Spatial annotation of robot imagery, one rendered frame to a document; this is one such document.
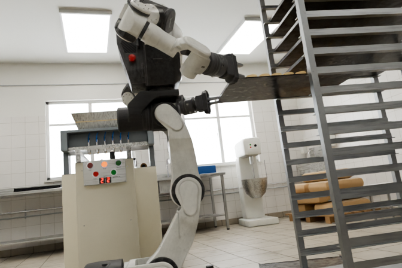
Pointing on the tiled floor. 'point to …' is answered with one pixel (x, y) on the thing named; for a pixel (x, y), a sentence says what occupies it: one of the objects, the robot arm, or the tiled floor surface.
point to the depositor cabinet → (70, 212)
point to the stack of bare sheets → (307, 263)
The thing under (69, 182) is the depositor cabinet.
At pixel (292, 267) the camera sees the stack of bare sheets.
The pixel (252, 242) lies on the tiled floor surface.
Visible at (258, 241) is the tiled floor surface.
